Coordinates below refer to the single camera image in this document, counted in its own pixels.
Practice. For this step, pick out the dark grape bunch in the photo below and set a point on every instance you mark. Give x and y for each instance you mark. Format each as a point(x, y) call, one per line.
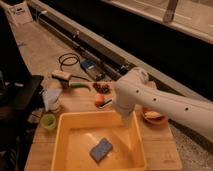
point(102, 88)

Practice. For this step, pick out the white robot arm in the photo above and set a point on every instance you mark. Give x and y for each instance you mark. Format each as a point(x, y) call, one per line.
point(132, 89)

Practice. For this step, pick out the white cloth glove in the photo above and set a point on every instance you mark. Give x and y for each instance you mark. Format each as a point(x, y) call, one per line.
point(51, 99)

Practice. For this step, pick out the white sign board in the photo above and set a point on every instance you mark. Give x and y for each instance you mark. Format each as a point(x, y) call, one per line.
point(19, 14)

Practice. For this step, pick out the yellow plastic bin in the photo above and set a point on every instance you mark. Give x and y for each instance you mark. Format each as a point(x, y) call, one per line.
point(79, 132)

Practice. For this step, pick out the blue box device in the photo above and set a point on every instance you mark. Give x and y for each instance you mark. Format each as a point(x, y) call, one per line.
point(87, 64)

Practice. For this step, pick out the yellow corn cob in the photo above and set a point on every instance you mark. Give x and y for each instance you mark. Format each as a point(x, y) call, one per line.
point(152, 115)

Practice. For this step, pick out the orange carrot piece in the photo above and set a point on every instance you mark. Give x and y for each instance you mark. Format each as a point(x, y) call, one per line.
point(99, 99)

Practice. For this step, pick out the orange bowl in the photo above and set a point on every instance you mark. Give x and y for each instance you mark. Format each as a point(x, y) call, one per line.
point(156, 121)

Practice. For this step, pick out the green plastic cup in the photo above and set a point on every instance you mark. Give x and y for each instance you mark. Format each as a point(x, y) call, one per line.
point(48, 122)

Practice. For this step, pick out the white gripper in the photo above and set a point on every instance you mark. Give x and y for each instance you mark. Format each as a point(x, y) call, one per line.
point(126, 118)

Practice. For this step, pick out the blue sponge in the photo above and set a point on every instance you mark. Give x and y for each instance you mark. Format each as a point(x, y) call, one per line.
point(100, 151)

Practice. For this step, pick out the green chili pepper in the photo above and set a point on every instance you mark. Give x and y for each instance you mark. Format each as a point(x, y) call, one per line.
point(79, 85)

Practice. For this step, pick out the tan scrub brush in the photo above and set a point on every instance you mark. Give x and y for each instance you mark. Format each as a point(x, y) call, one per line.
point(61, 75)

